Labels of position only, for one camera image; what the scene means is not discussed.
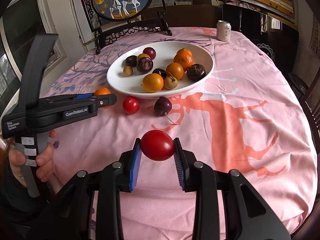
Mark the large orange fruit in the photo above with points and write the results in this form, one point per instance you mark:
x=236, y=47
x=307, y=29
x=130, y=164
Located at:
x=176, y=70

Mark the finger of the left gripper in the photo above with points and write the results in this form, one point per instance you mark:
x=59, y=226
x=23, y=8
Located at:
x=66, y=97
x=106, y=100

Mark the black round stool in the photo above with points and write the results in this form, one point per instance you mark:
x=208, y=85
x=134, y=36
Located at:
x=298, y=83

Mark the small dark water chestnut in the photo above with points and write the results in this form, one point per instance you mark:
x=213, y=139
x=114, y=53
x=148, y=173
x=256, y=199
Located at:
x=131, y=61

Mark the small tan longan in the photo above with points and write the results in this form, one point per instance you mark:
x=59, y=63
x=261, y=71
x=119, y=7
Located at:
x=127, y=71

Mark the person's left hand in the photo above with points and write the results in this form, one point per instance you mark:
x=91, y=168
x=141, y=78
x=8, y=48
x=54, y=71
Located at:
x=44, y=160

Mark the dark red plum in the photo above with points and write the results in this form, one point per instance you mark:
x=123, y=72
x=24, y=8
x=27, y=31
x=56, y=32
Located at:
x=150, y=51

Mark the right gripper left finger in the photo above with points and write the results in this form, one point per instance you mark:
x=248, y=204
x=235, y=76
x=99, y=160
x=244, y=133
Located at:
x=97, y=193

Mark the yellow orange round fruit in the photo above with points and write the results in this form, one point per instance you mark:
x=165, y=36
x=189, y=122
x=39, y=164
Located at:
x=140, y=56

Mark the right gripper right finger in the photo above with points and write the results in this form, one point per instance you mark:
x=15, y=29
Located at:
x=247, y=215

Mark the pink patterned tablecloth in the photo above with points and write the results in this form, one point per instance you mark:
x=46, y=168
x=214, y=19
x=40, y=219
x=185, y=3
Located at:
x=245, y=117

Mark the mandarin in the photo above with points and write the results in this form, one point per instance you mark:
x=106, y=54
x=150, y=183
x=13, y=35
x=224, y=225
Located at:
x=184, y=59
x=102, y=91
x=184, y=51

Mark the red cherry tomato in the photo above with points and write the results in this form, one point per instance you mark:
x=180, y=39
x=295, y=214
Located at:
x=131, y=105
x=157, y=145

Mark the round deer picture stand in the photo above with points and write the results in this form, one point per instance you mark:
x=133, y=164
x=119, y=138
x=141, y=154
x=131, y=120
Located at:
x=110, y=20

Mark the white beverage can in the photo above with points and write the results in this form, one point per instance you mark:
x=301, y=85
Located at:
x=223, y=31

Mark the yellow orange loquat fruit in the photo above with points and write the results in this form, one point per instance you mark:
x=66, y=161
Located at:
x=152, y=83

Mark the dark cherry with stem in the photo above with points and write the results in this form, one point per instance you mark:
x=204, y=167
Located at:
x=160, y=72

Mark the dark wooden chair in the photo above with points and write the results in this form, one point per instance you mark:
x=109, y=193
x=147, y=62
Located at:
x=310, y=105

